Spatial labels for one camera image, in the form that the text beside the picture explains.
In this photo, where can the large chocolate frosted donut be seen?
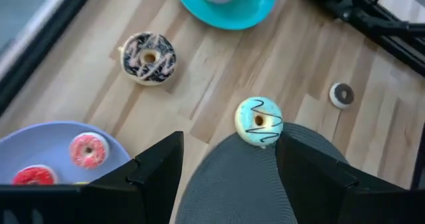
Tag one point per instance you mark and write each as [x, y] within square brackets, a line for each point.
[133, 67]

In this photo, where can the grey round woven placemat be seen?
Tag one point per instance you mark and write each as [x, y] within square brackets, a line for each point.
[239, 184]

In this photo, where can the small orange-yellow frosted donut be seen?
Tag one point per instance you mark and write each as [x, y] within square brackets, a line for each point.
[81, 183]

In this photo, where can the teal plate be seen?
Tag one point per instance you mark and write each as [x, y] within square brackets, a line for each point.
[245, 14]

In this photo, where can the lavender plate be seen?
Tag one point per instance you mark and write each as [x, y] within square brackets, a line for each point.
[40, 144]

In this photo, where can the small red frosted donut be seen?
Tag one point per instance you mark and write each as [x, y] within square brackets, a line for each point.
[23, 175]

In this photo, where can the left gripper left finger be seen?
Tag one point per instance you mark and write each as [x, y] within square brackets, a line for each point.
[149, 184]

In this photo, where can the small pink frosted donut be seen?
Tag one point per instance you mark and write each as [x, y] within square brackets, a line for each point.
[78, 157]

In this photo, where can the large mint frosted donut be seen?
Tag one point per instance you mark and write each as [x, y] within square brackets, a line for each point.
[245, 131]

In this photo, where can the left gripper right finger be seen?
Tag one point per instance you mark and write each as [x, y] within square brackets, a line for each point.
[315, 184]

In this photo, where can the small chocolate frosted donut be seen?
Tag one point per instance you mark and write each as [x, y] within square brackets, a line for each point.
[333, 99]

